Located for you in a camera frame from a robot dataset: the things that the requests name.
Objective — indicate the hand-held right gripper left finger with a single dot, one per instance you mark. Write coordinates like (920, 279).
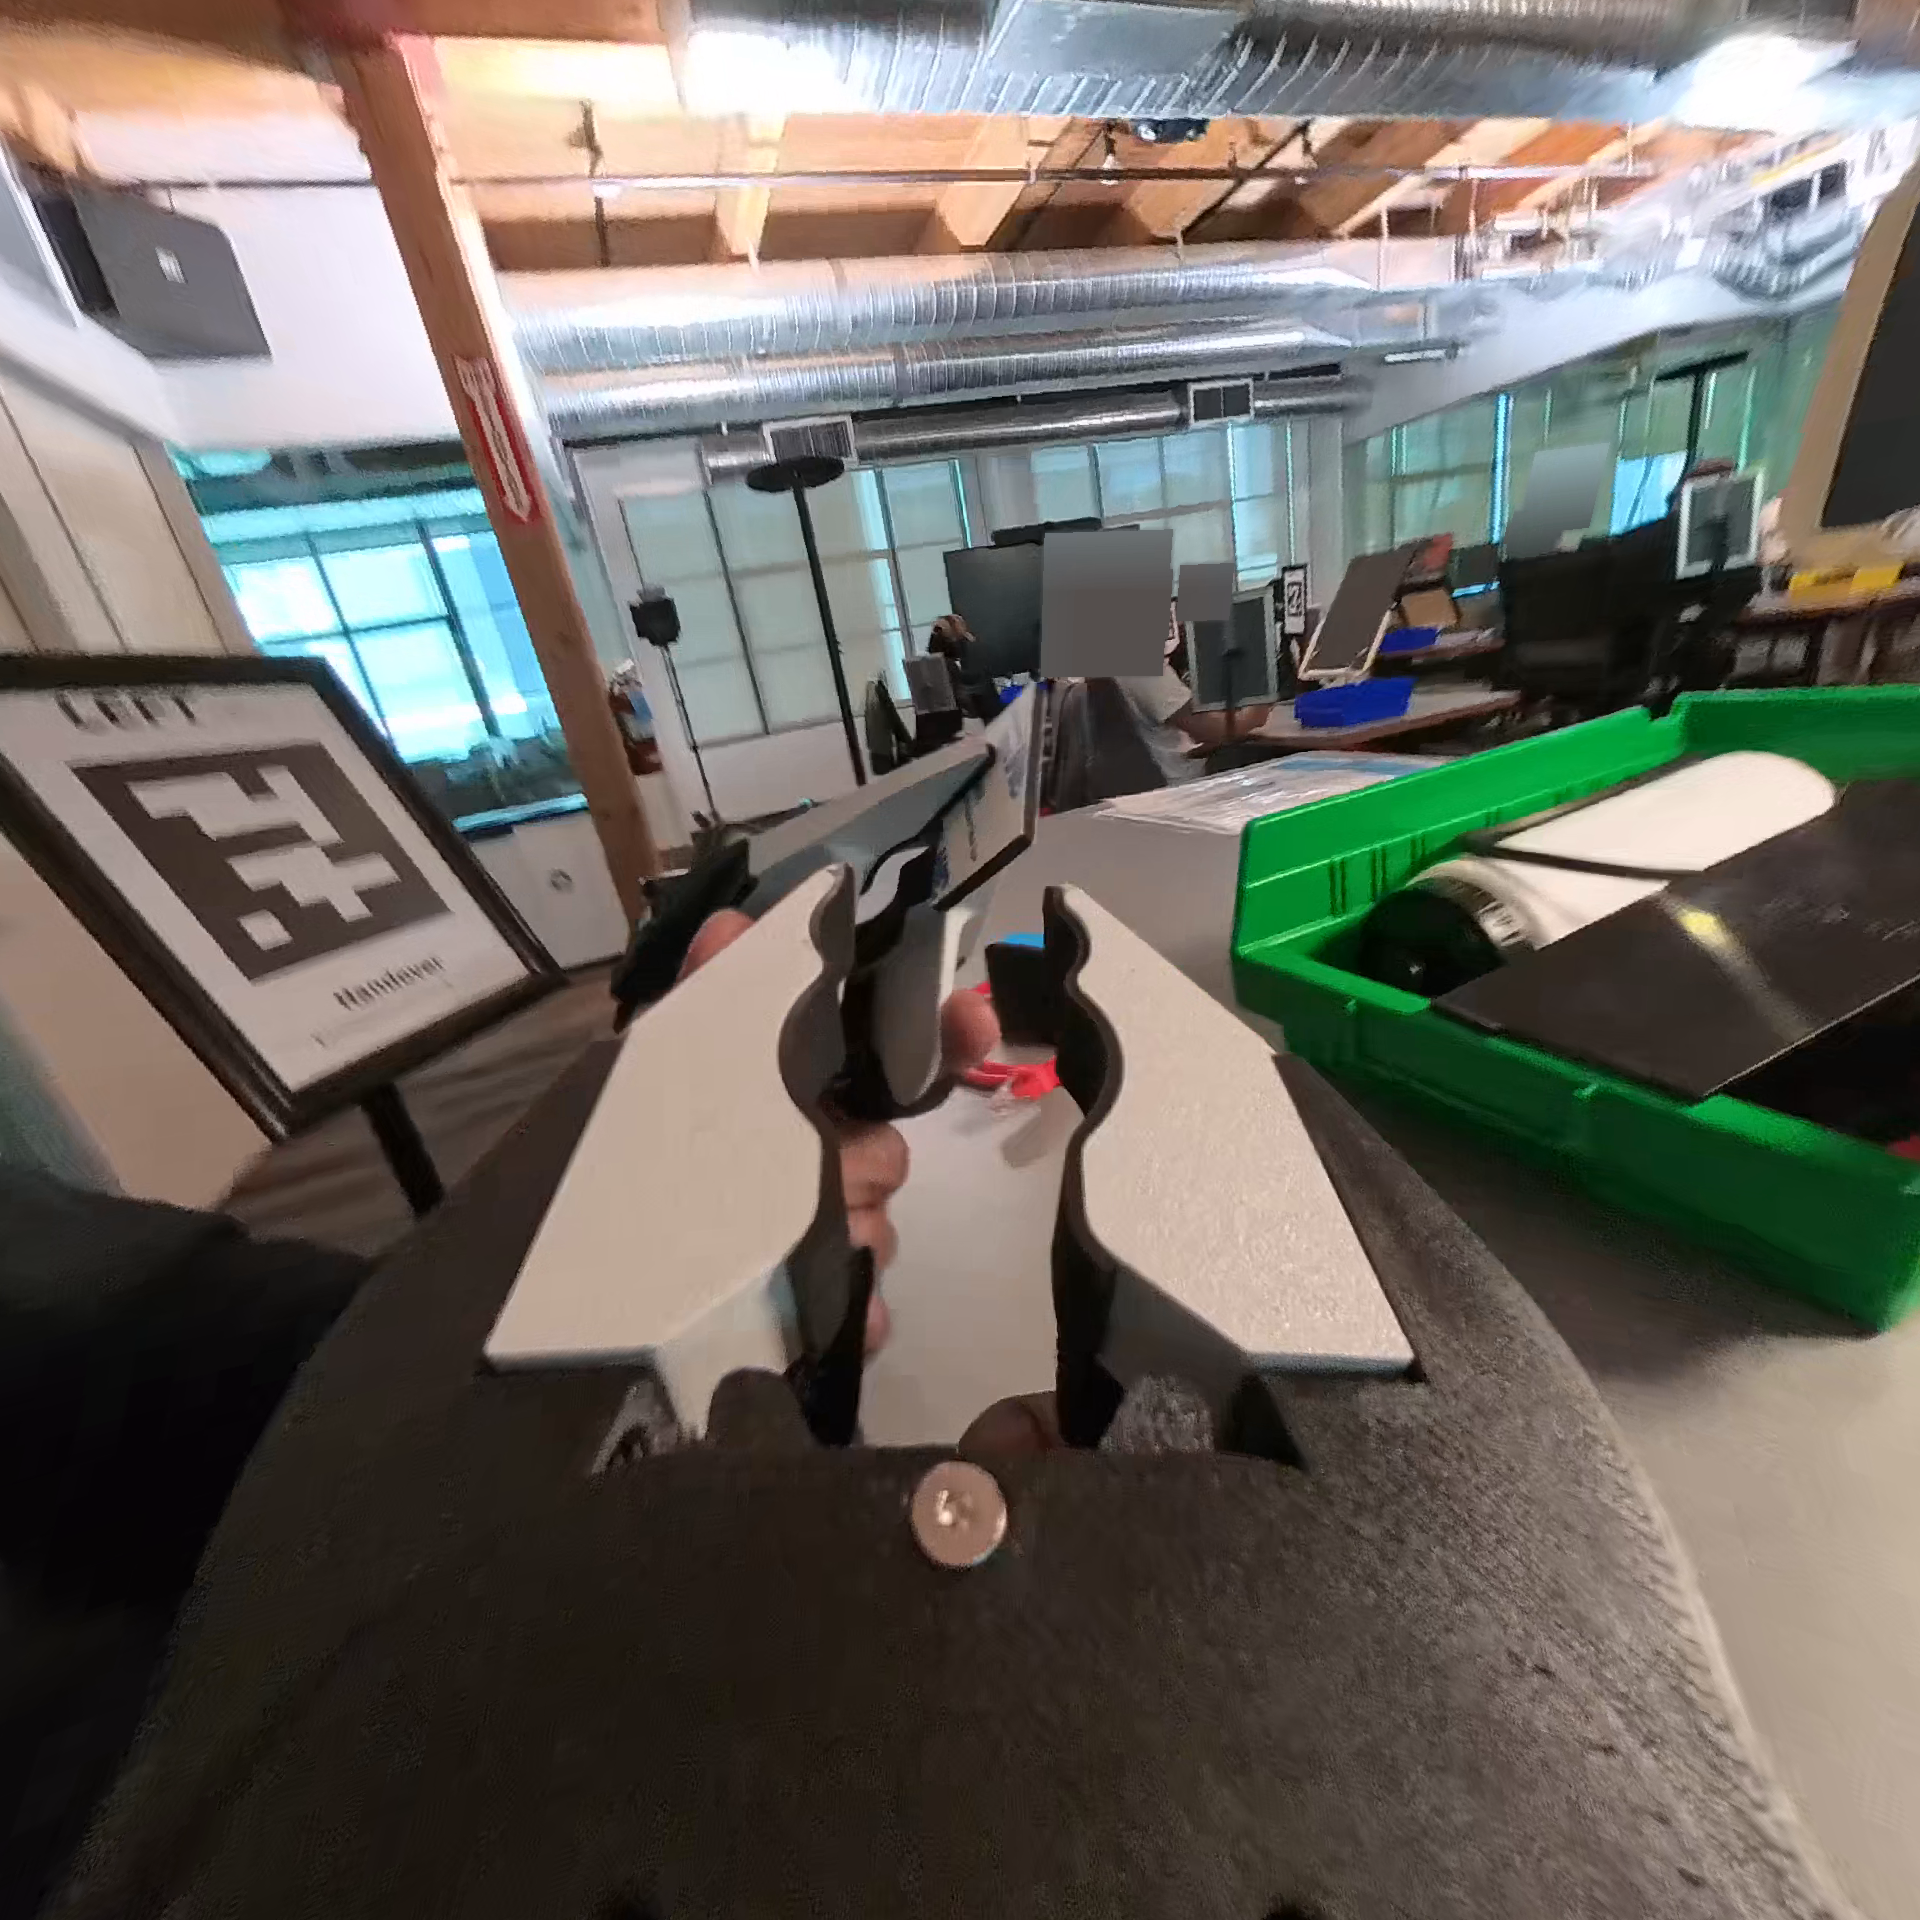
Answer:
(661, 1202)

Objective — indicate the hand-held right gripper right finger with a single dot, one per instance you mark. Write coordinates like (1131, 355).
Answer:
(1245, 1214)

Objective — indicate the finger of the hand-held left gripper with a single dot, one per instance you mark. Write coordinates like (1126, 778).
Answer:
(901, 815)

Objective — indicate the thin dark card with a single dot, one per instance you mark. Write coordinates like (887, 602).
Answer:
(1004, 794)

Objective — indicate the person's left hand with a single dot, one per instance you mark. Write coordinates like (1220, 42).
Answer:
(878, 1185)

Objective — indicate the black office chair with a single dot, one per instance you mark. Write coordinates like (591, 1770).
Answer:
(893, 722)

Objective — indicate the red fire extinguisher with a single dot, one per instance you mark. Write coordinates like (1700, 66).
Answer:
(633, 722)

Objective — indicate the blue black eraser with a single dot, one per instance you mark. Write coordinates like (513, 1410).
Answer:
(1022, 982)

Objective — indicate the large dark monitor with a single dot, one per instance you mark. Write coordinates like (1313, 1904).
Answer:
(989, 607)

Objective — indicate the black floor lamp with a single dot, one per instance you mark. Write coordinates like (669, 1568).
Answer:
(815, 602)

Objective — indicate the green plastic bin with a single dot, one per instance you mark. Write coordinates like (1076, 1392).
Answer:
(1349, 930)

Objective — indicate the white roll black cap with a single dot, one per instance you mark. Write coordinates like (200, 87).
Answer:
(1441, 930)

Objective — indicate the small monitor on stand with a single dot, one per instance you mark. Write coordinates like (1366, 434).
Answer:
(1238, 660)

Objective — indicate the printed paper sheets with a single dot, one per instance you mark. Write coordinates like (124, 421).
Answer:
(1274, 787)

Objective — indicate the air vent grille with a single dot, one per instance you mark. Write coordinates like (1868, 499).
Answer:
(1221, 399)
(811, 441)

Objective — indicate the black framed marker sign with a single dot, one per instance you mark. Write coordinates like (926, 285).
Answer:
(256, 854)

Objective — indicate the small marker tag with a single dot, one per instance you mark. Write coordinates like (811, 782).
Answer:
(1294, 602)

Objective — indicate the blue plastic bin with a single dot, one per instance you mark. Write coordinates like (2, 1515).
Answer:
(1356, 702)

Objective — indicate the tilted black board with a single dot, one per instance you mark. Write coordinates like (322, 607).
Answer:
(1862, 374)
(1356, 607)

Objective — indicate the black flat sheet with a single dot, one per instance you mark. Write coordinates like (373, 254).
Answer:
(1725, 961)

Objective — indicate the black monitor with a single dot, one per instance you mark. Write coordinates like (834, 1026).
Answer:
(1589, 602)

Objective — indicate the yellow bin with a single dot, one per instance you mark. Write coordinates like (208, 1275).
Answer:
(1855, 577)

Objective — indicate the wooden post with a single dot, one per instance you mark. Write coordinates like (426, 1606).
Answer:
(494, 524)

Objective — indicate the silver ventilation duct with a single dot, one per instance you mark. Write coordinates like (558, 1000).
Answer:
(901, 293)
(975, 374)

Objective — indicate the black wall speaker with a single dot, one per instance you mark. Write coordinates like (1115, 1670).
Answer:
(165, 277)

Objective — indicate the large silver duct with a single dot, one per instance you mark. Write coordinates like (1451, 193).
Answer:
(1349, 42)

